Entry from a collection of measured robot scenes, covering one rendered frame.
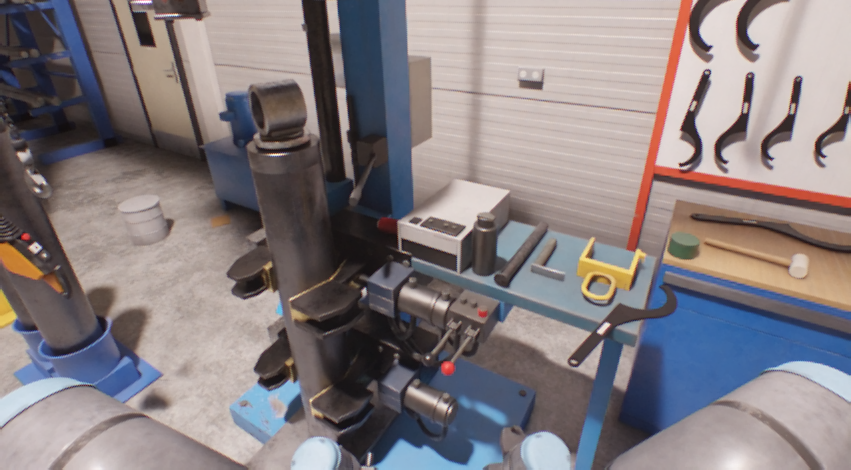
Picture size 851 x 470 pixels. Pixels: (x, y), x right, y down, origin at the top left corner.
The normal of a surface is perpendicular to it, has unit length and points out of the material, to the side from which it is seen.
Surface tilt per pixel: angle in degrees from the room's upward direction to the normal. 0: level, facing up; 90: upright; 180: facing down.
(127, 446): 20
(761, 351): 90
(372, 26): 90
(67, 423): 5
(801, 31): 90
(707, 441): 30
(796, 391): 13
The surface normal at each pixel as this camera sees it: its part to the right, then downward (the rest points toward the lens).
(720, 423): -0.40, -0.91
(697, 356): -0.52, 0.40
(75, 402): 0.15, -0.99
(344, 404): -0.02, -0.89
